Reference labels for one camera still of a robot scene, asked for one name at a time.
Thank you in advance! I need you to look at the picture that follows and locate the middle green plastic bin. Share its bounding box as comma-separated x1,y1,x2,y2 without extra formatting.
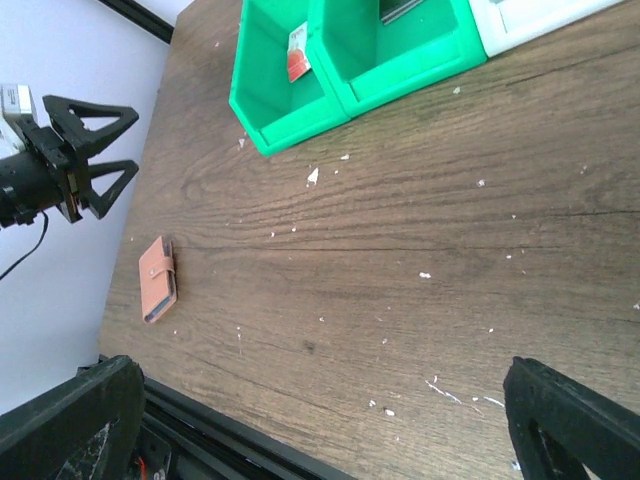
308,0,488,118

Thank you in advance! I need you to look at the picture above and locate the pink leather card holder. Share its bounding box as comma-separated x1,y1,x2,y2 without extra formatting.
138,236,177,324

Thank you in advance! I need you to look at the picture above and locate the black front frame rail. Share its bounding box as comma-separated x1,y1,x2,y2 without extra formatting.
122,377,352,479

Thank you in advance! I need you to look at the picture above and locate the left green plastic bin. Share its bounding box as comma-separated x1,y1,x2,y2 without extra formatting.
229,1,349,155

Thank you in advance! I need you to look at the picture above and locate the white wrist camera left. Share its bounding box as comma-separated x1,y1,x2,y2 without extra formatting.
1,84,37,159

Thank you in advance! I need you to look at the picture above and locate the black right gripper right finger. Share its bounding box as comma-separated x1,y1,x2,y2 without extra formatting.
503,357,639,479

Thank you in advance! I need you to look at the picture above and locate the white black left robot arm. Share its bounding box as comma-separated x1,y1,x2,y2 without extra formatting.
1,95,139,228

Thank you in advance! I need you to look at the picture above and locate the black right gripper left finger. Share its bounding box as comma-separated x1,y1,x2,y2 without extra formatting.
1,355,145,479

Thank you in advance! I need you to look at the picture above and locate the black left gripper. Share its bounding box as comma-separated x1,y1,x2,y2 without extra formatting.
14,94,140,224

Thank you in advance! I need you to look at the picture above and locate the red and white card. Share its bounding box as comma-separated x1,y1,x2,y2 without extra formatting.
287,22,311,83

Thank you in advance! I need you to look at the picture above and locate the black frame post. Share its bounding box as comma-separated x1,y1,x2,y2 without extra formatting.
99,0,174,44

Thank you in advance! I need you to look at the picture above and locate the white plastic bin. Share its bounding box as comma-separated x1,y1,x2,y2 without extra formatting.
469,0,618,57

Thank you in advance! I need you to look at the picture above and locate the green plastic bin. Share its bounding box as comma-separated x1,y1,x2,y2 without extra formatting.
229,1,349,155
308,0,488,118

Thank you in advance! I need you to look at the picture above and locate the dark green card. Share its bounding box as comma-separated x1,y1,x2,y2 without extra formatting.
379,0,423,25

